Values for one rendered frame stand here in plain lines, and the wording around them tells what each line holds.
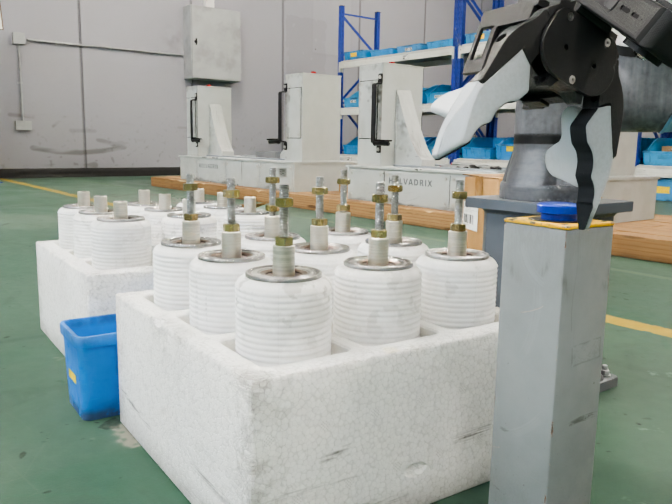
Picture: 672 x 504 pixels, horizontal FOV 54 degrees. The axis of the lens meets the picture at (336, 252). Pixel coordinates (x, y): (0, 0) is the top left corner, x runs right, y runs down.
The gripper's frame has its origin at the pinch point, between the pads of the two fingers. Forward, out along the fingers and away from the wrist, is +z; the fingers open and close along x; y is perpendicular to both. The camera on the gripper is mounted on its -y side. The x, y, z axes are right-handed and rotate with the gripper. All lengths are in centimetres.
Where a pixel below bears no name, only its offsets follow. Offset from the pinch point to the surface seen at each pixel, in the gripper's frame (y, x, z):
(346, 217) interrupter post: 49, -14, 2
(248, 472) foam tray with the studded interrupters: 15.6, 5.1, 28.3
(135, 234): 72, 9, 15
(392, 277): 20.9, -5.8, 8.0
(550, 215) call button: 8.7, -11.7, -2.0
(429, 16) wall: 783, -427, -364
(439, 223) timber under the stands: 211, -147, -24
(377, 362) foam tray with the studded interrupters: 17.0, -4.8, 16.2
